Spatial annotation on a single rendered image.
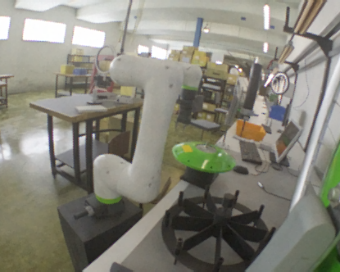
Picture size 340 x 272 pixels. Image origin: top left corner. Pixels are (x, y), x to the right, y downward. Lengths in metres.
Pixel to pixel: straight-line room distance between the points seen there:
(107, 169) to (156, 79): 0.37
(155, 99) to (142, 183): 0.29
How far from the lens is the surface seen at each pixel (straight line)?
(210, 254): 0.65
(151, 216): 0.72
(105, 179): 0.75
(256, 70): 0.69
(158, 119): 0.61
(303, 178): 0.40
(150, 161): 0.64
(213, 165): 0.81
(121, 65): 0.68
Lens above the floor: 1.41
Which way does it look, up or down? 19 degrees down
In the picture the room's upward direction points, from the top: 10 degrees clockwise
